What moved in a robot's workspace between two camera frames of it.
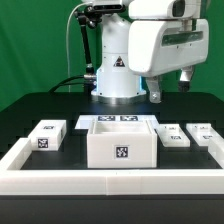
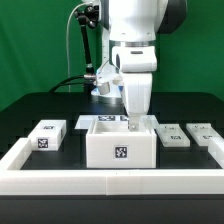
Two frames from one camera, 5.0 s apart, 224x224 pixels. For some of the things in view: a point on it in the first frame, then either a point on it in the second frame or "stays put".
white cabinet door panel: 202,133 stays put
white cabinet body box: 121,144 stays put
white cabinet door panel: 172,135 stays put
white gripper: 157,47 to 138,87
